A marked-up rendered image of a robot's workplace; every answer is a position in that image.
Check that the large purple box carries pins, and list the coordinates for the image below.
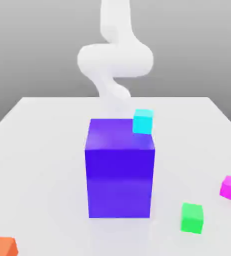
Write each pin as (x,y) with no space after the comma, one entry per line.
(119,180)

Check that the small cyan cube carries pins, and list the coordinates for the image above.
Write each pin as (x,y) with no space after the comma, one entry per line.
(142,124)

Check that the small orange cube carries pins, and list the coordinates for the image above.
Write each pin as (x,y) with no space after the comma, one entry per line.
(1,247)

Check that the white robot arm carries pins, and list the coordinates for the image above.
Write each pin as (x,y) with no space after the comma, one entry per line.
(115,60)

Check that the small green cube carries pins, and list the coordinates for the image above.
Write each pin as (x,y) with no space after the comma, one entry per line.
(191,219)

